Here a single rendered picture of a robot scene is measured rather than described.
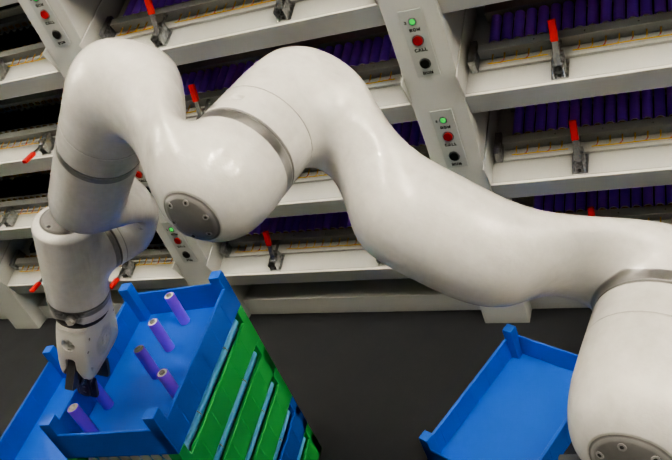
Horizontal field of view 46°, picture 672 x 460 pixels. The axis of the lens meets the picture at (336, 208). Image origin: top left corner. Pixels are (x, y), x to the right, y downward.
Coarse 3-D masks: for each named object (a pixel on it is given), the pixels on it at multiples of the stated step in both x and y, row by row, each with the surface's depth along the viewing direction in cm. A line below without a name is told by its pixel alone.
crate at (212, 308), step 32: (128, 288) 135; (192, 288) 134; (224, 288) 130; (128, 320) 137; (160, 320) 138; (192, 320) 135; (224, 320) 128; (128, 352) 134; (160, 352) 131; (192, 352) 128; (128, 384) 127; (160, 384) 124; (192, 384) 117; (64, 416) 119; (96, 416) 123; (128, 416) 121; (160, 416) 109; (192, 416) 116; (64, 448) 117; (96, 448) 115; (128, 448) 113; (160, 448) 111
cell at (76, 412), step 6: (72, 408) 116; (78, 408) 116; (72, 414) 116; (78, 414) 116; (84, 414) 117; (78, 420) 117; (84, 420) 117; (90, 420) 118; (84, 426) 118; (90, 426) 118; (84, 432) 119
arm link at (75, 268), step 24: (48, 216) 100; (48, 240) 97; (72, 240) 98; (96, 240) 100; (48, 264) 100; (72, 264) 100; (96, 264) 102; (120, 264) 107; (48, 288) 103; (72, 288) 102; (96, 288) 104; (72, 312) 105
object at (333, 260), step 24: (312, 216) 180; (336, 216) 177; (240, 240) 185; (264, 240) 182; (288, 240) 180; (312, 240) 177; (336, 240) 175; (216, 264) 185; (240, 264) 184; (264, 264) 181; (288, 264) 178; (312, 264) 175; (336, 264) 172; (360, 264) 169; (384, 264) 166
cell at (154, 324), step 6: (156, 318) 128; (150, 324) 127; (156, 324) 127; (156, 330) 127; (162, 330) 128; (156, 336) 128; (162, 336) 128; (168, 336) 129; (162, 342) 129; (168, 342) 129; (168, 348) 129
